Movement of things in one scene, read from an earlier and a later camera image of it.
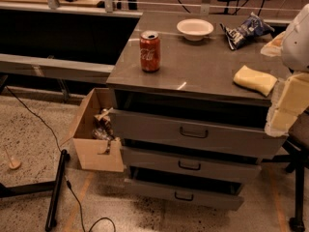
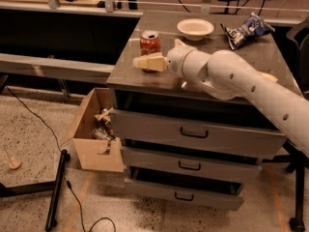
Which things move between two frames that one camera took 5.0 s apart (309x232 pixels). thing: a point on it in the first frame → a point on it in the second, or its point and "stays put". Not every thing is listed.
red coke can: x=150 y=43 stays put
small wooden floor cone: x=14 y=164 stays put
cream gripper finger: x=273 y=48 → x=179 y=43
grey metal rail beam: x=55 y=69 stays put
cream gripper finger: x=291 y=100 → x=156 y=63
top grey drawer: x=196 y=135 stays put
